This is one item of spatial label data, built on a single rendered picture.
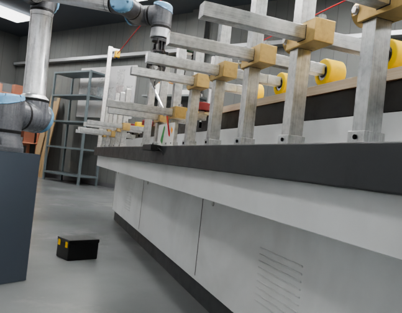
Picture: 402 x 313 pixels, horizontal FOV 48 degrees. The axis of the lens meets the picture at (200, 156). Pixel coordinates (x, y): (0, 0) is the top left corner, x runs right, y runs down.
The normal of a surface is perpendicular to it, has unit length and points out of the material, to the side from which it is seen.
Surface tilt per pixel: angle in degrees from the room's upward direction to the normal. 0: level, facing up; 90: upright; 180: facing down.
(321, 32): 90
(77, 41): 90
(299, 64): 90
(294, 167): 90
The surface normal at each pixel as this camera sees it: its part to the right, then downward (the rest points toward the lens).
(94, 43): -0.58, -0.08
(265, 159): -0.93, -0.11
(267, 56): 0.34, 0.02
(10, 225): 0.81, 0.07
